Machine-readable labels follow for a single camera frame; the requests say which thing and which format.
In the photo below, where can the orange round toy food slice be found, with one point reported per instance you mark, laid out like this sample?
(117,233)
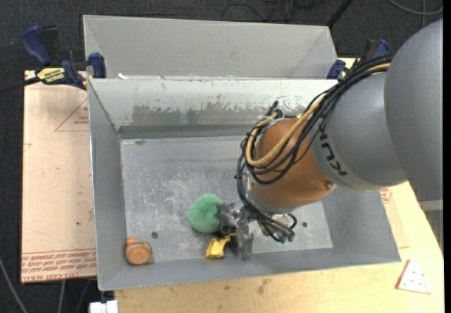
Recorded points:
(138,252)

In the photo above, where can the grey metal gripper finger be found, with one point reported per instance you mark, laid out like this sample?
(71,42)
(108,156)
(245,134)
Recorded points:
(245,242)
(227,214)

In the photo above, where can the yellow and black toy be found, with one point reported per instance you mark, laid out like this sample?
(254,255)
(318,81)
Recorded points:
(215,249)

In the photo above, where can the green round sponge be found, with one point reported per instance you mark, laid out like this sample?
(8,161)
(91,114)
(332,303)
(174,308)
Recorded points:
(205,213)

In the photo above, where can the brown cardboard board, red print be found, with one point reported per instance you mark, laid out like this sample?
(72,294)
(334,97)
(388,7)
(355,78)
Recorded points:
(53,181)

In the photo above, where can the grey metal bin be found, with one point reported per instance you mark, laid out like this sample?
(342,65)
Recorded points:
(169,177)

